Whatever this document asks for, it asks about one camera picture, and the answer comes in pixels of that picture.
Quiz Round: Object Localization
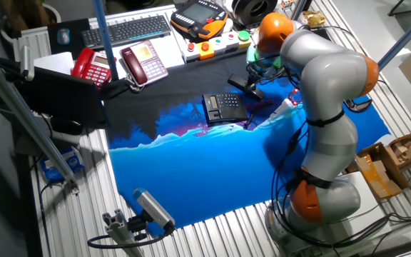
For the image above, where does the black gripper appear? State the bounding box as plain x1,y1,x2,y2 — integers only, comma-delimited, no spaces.
243,64,274,94

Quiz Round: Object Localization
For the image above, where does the black telephone handset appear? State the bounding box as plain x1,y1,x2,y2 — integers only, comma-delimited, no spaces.
228,73,265,101

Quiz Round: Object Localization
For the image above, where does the black handset cord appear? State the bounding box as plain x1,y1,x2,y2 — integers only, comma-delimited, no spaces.
243,99,274,130

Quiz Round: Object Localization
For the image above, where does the black telephone base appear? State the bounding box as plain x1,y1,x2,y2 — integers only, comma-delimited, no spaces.
201,93,249,126

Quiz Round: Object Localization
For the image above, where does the maroon silver telephone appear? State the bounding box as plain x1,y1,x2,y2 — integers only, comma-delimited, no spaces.
119,39,169,89

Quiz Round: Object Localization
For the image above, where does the red telephone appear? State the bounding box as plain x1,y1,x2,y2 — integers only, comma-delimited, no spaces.
71,47,118,90

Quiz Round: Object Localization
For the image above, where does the yellow box green button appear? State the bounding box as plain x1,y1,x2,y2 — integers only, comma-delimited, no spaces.
236,29,253,50

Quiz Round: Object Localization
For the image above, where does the white box red button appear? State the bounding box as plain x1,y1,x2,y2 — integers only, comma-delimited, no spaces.
182,41,201,64
223,31,241,53

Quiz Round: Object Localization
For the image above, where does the white box green button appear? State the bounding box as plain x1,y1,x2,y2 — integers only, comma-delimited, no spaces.
210,35,230,56

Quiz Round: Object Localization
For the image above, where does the orange box red button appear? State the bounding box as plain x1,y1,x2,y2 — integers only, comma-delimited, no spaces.
197,41,215,61

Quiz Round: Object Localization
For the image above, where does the orange black teach pendant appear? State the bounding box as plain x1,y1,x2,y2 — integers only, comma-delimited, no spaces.
170,0,229,41

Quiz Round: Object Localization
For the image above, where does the gold snack bag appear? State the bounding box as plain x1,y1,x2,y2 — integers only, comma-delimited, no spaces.
300,10,327,29

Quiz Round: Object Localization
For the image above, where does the blue black printed cloth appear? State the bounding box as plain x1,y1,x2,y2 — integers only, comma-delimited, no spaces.
100,48,392,238

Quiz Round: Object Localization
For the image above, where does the black C-clamp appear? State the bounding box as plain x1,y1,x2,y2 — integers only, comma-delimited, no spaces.
342,98,373,114

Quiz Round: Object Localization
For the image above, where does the black computer keyboard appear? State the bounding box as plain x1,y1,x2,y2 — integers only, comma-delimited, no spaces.
81,14,173,50

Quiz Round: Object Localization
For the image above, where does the flat tan cardboard box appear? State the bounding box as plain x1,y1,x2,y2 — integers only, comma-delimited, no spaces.
355,153,405,200

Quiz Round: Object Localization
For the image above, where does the black chair base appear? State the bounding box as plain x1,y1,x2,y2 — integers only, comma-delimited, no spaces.
387,0,411,18

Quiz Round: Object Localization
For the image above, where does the open brown cardboard box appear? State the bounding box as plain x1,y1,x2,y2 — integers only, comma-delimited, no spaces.
346,130,411,190

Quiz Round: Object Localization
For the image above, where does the black mouse pad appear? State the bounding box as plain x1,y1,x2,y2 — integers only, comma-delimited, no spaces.
46,18,91,60

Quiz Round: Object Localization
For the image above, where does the black laptop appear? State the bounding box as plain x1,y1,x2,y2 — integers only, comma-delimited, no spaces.
0,56,110,130

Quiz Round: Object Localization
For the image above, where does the grey computer mouse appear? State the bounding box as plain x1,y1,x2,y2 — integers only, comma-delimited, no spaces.
56,27,71,46

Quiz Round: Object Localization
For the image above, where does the short aluminium profile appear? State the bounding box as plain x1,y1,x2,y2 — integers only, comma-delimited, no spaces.
101,208,144,257

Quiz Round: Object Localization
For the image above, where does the white paper sheet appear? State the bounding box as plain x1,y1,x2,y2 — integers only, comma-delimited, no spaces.
33,51,75,76

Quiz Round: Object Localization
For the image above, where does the blue packet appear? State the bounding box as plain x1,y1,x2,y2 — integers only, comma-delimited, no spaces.
39,146,85,183

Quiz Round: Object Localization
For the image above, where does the white round bucket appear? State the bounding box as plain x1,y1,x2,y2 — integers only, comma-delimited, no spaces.
0,2,63,44

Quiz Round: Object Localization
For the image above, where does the metal frame pole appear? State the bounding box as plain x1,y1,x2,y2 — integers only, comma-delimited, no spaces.
290,0,308,22
91,0,120,82
376,2,411,69

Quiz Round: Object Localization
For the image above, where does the grey coiled phone cord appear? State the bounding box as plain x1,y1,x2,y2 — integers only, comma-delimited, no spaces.
125,76,146,93

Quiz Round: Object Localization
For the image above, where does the silver camera blue end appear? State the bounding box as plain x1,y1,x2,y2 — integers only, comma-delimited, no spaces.
132,188,176,233

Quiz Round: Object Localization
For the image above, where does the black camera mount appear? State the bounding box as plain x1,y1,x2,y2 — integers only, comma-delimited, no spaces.
126,210,149,242

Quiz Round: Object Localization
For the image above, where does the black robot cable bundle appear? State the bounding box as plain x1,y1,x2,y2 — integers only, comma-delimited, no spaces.
270,121,411,251

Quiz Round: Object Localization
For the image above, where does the black camera cable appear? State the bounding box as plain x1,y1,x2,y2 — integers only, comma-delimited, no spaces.
86,228,173,250

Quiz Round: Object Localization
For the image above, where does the silver cylinder camera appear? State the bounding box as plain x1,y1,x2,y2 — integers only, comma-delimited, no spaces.
19,44,35,82

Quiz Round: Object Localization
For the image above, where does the long aluminium frame beam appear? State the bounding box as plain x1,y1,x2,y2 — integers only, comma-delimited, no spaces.
0,49,80,196

